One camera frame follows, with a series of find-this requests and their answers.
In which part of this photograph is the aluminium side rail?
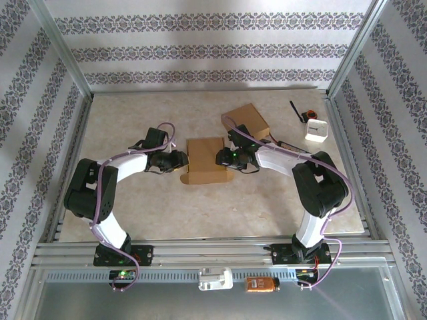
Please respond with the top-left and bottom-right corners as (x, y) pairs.
(325, 95), (381, 241)
(46, 95), (95, 243)

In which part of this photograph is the orange battery pack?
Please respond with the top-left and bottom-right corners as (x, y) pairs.
(245, 277), (280, 294)

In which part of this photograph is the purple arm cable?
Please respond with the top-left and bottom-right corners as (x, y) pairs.
(91, 121), (177, 293)
(222, 115), (354, 290)

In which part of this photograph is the perforated metal cable duct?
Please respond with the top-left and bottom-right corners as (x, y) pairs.
(46, 269), (298, 284)

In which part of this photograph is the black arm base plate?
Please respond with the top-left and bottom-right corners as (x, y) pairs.
(272, 243), (332, 267)
(93, 245), (155, 267)

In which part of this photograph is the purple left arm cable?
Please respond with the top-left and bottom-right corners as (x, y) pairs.
(91, 121), (177, 293)

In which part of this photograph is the grey metal sheet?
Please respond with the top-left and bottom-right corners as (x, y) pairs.
(19, 266), (410, 320)

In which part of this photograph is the aluminium frame post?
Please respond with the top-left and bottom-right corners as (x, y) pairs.
(28, 0), (94, 101)
(328, 0), (394, 99)

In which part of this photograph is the white square clock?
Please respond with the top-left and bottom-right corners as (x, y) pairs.
(304, 119), (330, 144)

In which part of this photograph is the aluminium cross bar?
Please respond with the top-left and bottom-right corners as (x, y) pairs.
(89, 85), (330, 94)

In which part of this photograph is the brown cardboard box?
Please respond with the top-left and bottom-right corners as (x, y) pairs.
(179, 136), (234, 185)
(220, 103), (270, 141)

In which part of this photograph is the white plastic dock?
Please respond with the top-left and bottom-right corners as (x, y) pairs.
(198, 266), (234, 292)

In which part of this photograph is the black board with orange connectors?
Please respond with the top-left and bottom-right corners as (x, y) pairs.
(278, 139), (313, 156)

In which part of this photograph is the controller board with green light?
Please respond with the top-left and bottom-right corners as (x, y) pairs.
(108, 269), (137, 281)

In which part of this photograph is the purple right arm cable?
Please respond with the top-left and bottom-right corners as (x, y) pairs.
(222, 115), (354, 290)

